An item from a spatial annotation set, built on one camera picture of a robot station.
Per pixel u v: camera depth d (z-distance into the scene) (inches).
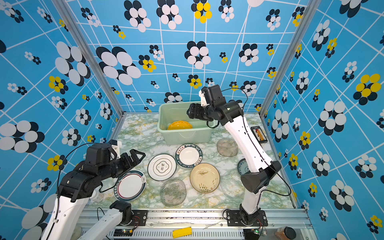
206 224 28.5
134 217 29.0
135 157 22.6
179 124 43.9
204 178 33.5
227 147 39.1
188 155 37.6
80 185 15.8
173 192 32.5
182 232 27.3
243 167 35.8
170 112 40.9
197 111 24.2
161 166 35.8
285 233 24.6
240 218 28.4
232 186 33.1
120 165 22.0
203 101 24.8
